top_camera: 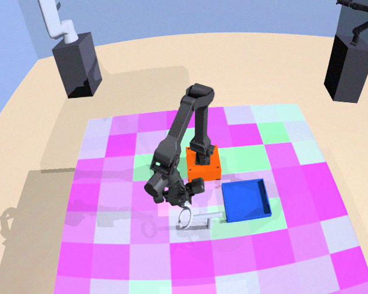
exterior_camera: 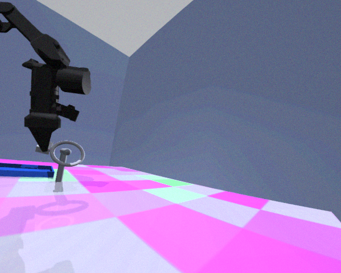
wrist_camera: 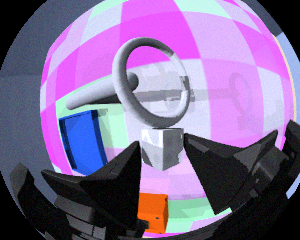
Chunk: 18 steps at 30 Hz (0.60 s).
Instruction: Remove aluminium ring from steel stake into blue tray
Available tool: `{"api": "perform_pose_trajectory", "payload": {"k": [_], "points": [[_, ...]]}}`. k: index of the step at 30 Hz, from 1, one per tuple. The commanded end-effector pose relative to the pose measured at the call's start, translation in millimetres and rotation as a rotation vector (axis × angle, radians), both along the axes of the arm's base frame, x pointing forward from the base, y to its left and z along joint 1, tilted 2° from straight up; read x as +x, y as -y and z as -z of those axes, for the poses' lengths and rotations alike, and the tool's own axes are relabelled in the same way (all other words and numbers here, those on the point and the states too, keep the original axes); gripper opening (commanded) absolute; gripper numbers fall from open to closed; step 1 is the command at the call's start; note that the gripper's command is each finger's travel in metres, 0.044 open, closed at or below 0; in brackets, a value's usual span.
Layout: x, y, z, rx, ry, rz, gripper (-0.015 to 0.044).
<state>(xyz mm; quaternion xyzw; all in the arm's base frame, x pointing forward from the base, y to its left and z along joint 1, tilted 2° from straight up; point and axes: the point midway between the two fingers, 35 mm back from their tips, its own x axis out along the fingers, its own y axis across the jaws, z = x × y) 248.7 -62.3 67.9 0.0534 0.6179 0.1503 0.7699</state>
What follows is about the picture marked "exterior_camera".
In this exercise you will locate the silver metal ring with small square tab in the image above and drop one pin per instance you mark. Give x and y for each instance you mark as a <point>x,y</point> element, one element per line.
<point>51,149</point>

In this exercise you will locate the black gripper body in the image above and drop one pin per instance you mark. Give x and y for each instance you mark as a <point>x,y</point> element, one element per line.
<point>40,111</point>

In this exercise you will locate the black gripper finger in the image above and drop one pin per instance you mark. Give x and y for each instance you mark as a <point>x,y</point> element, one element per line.
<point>42,135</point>

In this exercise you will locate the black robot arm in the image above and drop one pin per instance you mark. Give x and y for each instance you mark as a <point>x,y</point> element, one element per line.
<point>56,72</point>

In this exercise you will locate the blue tray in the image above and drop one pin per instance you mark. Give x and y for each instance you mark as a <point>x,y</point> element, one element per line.
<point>25,170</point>

